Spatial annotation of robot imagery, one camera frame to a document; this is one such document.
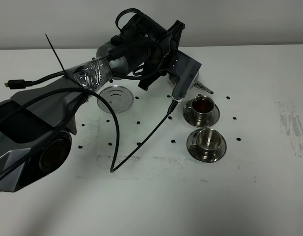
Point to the near stainless steel teacup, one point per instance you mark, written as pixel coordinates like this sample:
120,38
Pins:
206,139

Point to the near stainless steel saucer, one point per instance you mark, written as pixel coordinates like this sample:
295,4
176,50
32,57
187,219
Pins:
207,157

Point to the black cable tie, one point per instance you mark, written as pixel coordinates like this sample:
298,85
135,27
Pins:
56,55

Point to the far stainless steel teacup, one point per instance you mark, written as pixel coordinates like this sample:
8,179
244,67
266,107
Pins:
200,106

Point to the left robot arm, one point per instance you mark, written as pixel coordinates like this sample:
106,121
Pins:
38,121

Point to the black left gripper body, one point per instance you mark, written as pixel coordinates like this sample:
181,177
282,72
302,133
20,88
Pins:
140,42

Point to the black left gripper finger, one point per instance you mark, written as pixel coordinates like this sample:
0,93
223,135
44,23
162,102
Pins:
173,35
147,70

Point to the stainless steel teapot saucer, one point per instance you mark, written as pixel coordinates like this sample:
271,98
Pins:
118,97

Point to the stainless steel teacup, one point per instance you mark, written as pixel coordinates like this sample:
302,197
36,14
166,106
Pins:
206,139
200,106

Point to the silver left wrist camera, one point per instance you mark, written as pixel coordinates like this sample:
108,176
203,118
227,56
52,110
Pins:
184,69

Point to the far stainless steel saucer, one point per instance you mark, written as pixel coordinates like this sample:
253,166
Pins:
201,123

